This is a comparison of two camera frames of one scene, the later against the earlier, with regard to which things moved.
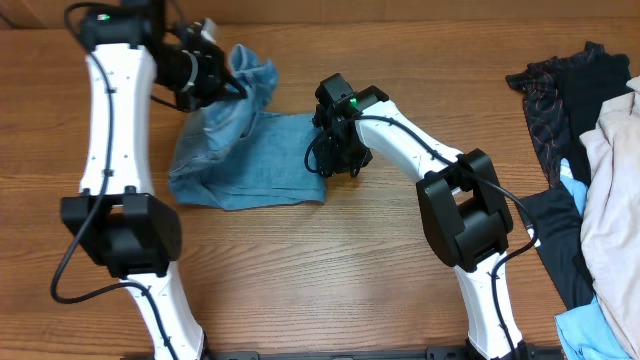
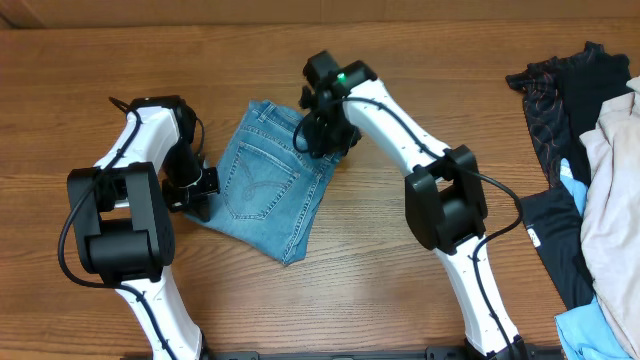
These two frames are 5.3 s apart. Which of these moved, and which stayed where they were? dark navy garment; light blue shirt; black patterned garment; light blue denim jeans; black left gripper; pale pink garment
Moved: light blue denim jeans; black left gripper
Stayed: light blue shirt; dark navy garment; pale pink garment; black patterned garment
